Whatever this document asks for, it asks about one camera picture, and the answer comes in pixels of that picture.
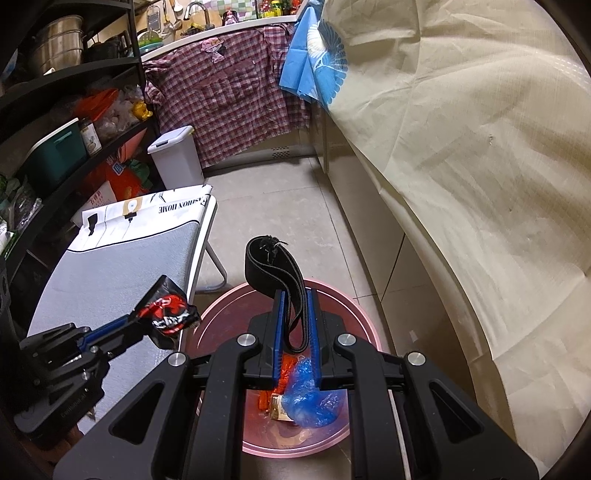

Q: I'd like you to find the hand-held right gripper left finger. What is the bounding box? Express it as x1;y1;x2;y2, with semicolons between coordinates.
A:
54;290;284;480

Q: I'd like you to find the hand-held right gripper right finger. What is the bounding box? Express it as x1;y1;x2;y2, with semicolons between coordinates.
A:
308;288;541;480

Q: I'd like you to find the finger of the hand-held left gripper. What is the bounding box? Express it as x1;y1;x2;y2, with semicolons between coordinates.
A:
99;324;156;359
81;309;142;345

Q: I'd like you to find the orange plastic bag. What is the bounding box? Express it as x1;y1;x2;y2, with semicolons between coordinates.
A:
256;354;297;412

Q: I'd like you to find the black red snack wrapper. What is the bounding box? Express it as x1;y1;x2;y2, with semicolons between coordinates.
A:
133;275;201;350

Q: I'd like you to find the blue plastic bag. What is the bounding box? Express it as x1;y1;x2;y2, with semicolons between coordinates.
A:
281;356;345;428

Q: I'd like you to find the pink plastic basin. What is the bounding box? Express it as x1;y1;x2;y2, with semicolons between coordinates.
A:
187;278;389;459

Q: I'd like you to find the beige cardboard box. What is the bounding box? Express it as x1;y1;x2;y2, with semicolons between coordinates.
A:
269;393;295;422

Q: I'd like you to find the black elastic band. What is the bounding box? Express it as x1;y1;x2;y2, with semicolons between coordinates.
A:
245;235;306;356

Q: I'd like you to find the white lidded trash bin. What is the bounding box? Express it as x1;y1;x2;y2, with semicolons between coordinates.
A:
146;126;206;190

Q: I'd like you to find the grey folding ironing table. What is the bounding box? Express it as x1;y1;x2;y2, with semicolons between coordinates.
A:
25;184;228;366

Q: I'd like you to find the orange printed rice sack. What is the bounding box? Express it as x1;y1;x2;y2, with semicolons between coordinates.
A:
85;156;151;211

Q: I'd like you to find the teal storage box white lid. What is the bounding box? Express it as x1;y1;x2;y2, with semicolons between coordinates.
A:
27;117;91;184

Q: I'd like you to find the glass jar with label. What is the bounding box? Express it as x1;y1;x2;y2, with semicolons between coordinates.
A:
78;117;103;156

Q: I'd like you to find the orange bag on shelf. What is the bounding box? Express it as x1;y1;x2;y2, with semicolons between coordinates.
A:
73;88;119;121

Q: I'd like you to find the cream blue fan-print cloth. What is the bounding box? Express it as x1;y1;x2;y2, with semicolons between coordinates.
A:
279;0;591;468

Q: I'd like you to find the black metal shelf rack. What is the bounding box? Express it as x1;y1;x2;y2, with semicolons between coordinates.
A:
0;0;158;303

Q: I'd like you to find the red plaid shirt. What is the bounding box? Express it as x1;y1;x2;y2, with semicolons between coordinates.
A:
143;22;315;169

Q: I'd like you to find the black cooking pot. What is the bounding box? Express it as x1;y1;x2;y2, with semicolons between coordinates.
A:
85;39;124;64

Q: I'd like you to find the stainless steel pot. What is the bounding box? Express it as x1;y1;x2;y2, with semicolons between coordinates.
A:
25;15;85;75

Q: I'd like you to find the chrome kitchen faucet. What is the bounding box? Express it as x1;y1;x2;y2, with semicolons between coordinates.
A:
186;1;209;29

